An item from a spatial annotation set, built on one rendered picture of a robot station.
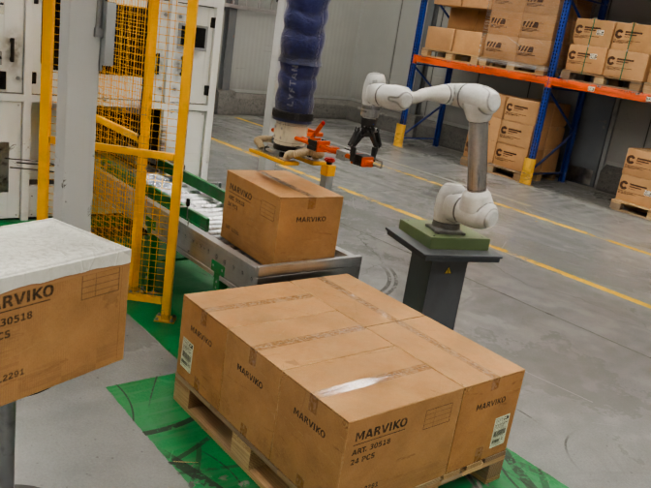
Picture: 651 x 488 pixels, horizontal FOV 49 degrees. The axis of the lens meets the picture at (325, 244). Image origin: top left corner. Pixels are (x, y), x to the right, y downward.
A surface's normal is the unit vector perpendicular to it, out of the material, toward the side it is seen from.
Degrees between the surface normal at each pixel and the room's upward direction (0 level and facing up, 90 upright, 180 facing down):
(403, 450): 90
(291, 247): 90
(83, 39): 90
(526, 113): 90
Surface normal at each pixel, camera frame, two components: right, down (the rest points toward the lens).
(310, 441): -0.78, 0.07
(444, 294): 0.35, 0.32
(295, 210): 0.56, 0.32
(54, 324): 0.83, 0.27
